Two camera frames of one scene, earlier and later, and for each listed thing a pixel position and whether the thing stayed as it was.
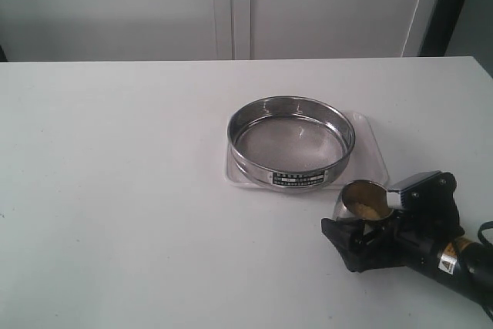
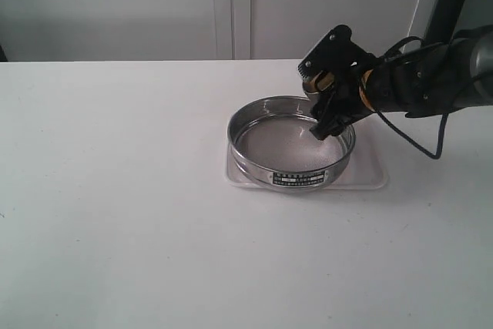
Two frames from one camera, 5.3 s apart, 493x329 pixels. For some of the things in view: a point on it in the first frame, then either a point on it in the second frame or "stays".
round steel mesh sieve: [290, 142] stays
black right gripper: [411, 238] -> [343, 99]
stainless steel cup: [363, 199] -> [319, 83]
